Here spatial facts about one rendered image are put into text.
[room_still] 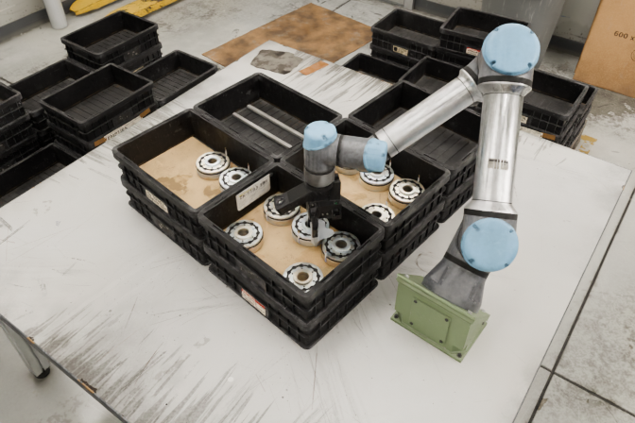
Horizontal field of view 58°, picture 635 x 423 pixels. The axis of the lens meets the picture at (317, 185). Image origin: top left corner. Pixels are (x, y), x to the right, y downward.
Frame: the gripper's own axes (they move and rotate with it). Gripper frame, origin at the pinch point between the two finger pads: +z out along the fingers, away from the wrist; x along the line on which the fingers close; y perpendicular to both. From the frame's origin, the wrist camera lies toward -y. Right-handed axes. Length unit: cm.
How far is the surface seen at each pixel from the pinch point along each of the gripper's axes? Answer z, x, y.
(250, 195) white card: -3.3, 14.7, -14.7
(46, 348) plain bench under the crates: 15, -13, -70
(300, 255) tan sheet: 2.1, -4.7, -3.5
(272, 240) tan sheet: 2.1, 2.0, -10.3
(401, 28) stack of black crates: 47, 199, 87
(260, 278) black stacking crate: -1.8, -13.6, -14.9
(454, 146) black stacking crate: 2, 33, 53
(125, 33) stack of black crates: 37, 199, -70
